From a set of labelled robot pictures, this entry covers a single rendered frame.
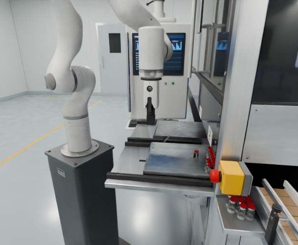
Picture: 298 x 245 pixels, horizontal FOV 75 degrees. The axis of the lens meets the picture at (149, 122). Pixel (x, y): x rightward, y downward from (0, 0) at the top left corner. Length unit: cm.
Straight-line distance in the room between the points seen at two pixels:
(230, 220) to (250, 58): 46
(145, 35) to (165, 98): 102
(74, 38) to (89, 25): 579
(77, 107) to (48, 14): 644
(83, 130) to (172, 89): 87
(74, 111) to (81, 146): 18
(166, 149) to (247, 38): 62
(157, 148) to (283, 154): 54
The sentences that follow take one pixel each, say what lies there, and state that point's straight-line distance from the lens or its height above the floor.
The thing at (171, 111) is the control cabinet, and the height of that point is 88.
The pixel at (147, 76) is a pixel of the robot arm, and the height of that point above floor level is 127.
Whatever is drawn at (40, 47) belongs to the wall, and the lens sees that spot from 749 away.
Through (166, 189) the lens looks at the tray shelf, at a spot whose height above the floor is 88.
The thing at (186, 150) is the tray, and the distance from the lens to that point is 100.
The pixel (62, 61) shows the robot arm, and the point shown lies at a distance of 92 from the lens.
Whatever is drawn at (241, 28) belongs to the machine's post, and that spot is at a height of 140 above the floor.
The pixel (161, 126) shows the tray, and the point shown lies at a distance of 130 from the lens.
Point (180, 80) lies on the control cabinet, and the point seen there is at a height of 113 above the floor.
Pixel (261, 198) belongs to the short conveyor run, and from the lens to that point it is 71.
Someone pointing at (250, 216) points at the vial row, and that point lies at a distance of 69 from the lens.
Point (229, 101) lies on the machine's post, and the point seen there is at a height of 121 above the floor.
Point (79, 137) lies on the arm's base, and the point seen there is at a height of 95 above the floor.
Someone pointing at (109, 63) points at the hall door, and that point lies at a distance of 647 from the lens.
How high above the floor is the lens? 134
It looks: 20 degrees down
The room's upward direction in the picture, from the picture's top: straight up
